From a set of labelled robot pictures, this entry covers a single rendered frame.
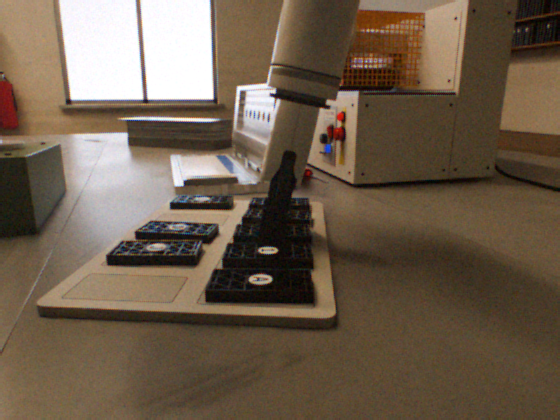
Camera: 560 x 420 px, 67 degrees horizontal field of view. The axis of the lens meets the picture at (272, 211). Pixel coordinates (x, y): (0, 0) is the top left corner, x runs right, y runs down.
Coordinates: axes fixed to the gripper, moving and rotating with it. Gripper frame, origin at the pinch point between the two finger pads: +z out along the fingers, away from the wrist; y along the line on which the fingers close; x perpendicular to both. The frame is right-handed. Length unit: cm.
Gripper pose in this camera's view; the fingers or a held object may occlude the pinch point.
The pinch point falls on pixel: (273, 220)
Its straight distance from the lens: 54.4
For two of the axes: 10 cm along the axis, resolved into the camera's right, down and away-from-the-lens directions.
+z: -2.1, 9.4, 2.6
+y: -0.2, 2.7, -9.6
